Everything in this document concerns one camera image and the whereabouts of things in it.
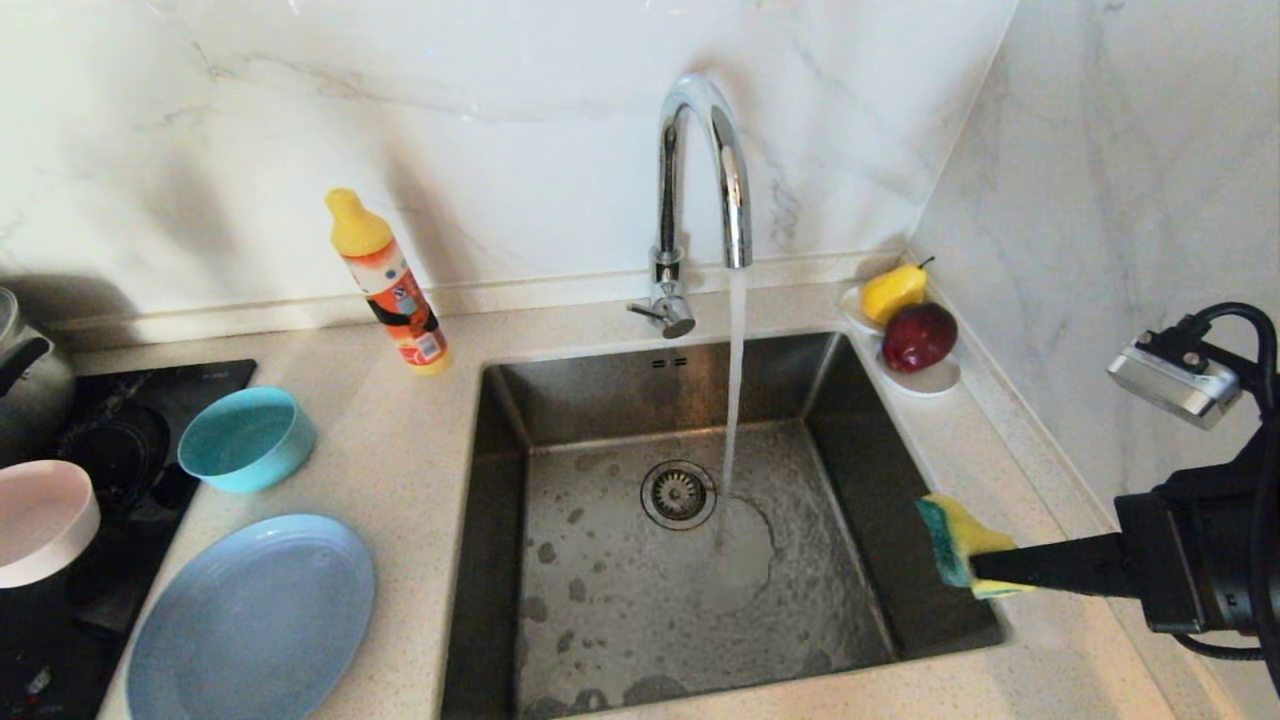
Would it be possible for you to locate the yellow sponge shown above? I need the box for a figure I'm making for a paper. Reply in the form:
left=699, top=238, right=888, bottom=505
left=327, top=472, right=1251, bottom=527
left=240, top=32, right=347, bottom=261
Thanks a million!
left=916, top=493, right=1037, bottom=601

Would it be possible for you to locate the chrome gooseneck faucet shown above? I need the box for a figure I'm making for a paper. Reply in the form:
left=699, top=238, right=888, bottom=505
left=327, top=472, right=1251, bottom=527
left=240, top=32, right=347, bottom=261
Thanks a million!
left=627, top=74, right=753, bottom=339

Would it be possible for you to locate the orange yellow-capped detergent bottle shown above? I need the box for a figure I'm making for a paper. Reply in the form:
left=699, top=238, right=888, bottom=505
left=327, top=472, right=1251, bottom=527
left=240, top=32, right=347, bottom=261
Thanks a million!
left=325, top=188, right=452, bottom=377

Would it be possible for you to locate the blue-grey plate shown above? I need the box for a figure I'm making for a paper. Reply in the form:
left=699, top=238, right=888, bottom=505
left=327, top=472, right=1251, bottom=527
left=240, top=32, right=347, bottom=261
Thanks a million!
left=126, top=514, right=378, bottom=720

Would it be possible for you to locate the teal bowl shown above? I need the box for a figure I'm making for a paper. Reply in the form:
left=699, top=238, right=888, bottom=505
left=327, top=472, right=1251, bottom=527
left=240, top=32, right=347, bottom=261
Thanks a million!
left=178, top=387, right=318, bottom=494

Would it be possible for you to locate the pink bowl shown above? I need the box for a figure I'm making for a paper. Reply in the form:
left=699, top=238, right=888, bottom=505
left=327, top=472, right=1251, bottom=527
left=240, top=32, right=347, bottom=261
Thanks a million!
left=0, top=460, right=102, bottom=590

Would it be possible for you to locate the stainless steel sink basin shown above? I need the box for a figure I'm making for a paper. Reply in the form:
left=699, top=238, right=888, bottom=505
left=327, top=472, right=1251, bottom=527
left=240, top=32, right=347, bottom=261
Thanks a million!
left=438, top=331, right=1007, bottom=720

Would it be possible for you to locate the small white dish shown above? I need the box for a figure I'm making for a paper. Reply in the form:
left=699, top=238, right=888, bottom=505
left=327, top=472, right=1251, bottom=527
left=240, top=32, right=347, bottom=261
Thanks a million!
left=878, top=343, right=962, bottom=397
left=839, top=285, right=888, bottom=334

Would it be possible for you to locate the dark red apple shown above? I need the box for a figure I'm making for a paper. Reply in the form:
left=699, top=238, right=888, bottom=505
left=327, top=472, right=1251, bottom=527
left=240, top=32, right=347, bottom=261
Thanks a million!
left=882, top=302, right=959, bottom=373

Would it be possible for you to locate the yellow pear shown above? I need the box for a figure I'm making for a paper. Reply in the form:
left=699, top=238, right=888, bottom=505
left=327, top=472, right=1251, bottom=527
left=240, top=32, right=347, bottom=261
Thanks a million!
left=862, top=256, right=935, bottom=326

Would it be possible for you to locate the round metal drain strainer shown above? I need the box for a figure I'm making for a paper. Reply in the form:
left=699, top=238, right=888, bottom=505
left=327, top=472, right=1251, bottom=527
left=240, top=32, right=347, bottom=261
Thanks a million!
left=640, top=460, right=718, bottom=531

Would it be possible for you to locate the black induction cooktop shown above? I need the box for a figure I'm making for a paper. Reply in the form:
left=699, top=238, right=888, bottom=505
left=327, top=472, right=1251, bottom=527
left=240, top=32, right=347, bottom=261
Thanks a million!
left=0, top=360, right=258, bottom=720

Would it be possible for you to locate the black pan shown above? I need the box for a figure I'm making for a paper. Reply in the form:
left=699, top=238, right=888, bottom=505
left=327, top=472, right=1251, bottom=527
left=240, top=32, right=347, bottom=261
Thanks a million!
left=55, top=403, right=171, bottom=641

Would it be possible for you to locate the silver pot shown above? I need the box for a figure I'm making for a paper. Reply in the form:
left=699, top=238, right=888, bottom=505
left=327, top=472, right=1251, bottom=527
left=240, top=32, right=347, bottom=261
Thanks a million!
left=0, top=288, right=78, bottom=466

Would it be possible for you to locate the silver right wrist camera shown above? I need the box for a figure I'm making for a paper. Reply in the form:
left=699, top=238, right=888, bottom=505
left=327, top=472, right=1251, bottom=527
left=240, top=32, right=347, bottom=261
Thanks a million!
left=1106, top=328, right=1244, bottom=432

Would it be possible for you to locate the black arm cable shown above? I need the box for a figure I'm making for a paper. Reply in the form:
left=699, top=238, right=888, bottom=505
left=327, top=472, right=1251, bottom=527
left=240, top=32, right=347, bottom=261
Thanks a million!
left=1180, top=302, right=1280, bottom=699

